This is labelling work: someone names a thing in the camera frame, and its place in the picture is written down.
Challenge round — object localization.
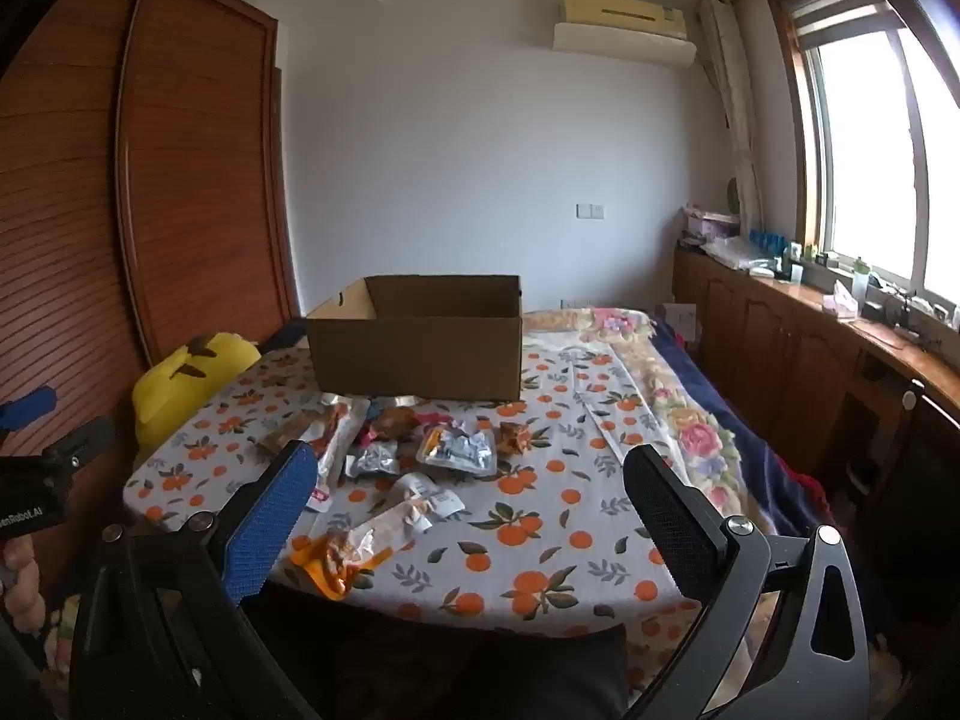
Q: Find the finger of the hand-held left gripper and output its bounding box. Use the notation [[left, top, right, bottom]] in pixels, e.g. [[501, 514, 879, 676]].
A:
[[41, 416, 117, 494], [0, 388, 59, 432]]

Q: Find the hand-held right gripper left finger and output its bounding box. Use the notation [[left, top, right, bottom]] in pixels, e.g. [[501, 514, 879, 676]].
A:
[[71, 439, 320, 720]]

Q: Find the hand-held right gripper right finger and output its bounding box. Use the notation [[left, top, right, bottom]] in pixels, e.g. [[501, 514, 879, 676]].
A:
[[622, 444, 871, 720]]

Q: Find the long white red snack packet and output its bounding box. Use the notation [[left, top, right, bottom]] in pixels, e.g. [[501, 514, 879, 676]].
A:
[[313, 399, 370, 512]]

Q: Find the silver blue-edged snack packet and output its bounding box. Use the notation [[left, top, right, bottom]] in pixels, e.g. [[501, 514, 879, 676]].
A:
[[416, 422, 497, 475]]

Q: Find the brown cardboard box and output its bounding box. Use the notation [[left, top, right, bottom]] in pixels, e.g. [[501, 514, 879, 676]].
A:
[[304, 274, 524, 402]]

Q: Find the person's left hand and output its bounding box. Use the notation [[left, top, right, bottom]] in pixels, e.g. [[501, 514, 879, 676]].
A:
[[0, 538, 44, 635]]

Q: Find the orange snack packet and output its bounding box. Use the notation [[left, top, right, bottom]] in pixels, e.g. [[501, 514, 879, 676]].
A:
[[291, 529, 395, 601]]

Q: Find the floral blanket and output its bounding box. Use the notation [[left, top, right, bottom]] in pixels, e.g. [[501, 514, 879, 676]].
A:
[[525, 306, 833, 541]]

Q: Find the orange print bed sheet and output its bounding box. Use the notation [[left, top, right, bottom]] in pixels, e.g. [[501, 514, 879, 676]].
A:
[[122, 307, 721, 691]]

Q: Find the clear packet with brown stick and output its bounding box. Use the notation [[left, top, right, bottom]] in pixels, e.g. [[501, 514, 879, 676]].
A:
[[349, 502, 434, 552]]

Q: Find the small silver snack packet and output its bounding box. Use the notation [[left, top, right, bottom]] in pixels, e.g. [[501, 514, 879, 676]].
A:
[[345, 441, 404, 478]]

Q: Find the yellow plush toy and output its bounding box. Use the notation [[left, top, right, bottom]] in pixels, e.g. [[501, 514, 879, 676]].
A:
[[131, 331, 262, 458]]

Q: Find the round brown snack packet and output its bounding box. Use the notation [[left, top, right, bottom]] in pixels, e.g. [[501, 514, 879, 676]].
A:
[[373, 405, 421, 443]]

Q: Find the white printed snack packet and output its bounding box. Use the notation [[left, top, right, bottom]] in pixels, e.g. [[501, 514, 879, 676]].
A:
[[390, 472, 466, 518]]

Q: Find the small brown snack packet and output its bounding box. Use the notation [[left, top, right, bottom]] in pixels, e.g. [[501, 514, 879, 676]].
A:
[[497, 420, 535, 457]]

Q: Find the wooden side cabinet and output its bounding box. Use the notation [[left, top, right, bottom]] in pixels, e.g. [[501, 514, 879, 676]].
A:
[[673, 244, 960, 511]]

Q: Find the white paper bag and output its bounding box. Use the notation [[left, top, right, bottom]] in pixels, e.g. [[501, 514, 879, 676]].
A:
[[662, 303, 700, 340]]

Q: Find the pink box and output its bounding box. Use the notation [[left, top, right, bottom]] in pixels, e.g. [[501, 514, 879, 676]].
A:
[[684, 208, 741, 242]]

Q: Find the wooden wardrobe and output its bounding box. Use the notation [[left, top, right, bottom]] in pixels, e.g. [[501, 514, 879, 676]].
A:
[[0, 0, 305, 466]]

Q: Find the wooden framed window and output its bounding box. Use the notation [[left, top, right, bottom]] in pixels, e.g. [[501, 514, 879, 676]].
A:
[[765, 0, 960, 316]]

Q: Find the pale curtain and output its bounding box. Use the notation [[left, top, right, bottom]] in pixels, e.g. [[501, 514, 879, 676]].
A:
[[699, 0, 764, 233]]

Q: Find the wall air conditioner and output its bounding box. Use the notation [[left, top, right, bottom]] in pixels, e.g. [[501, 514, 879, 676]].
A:
[[553, 0, 698, 65]]

